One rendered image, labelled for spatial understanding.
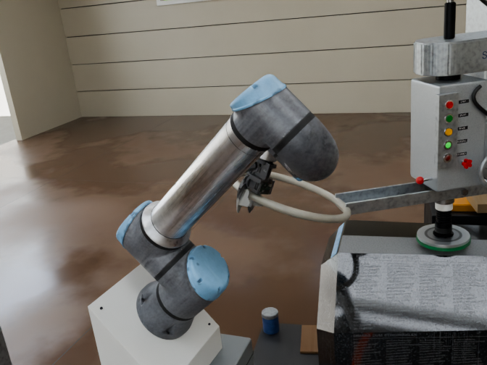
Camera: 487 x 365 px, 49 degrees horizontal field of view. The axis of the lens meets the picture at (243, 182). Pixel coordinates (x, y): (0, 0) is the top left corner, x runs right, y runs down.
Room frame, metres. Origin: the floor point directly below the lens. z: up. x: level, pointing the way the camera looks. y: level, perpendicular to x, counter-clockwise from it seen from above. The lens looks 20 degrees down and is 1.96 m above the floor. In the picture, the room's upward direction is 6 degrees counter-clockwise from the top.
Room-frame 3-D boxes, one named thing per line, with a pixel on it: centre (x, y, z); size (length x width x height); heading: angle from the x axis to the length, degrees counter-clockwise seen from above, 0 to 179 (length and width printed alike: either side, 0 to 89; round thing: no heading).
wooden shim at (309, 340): (2.59, -0.29, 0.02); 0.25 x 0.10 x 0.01; 170
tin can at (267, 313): (2.73, -0.07, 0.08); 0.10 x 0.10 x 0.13
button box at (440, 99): (1.90, -0.77, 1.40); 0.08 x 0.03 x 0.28; 99
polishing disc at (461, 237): (2.02, -0.83, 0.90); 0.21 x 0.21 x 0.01
